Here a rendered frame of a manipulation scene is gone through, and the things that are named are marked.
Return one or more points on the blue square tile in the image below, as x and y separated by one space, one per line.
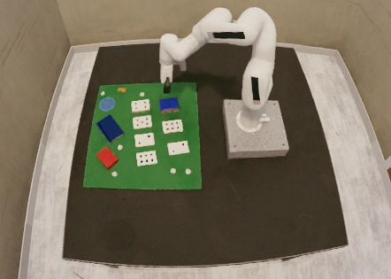
169 103

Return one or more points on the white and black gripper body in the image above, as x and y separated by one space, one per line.
167 72

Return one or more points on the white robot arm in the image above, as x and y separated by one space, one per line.
257 78

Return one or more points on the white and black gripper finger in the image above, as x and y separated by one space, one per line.
167 87

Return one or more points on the green flat mat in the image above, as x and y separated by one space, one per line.
155 176

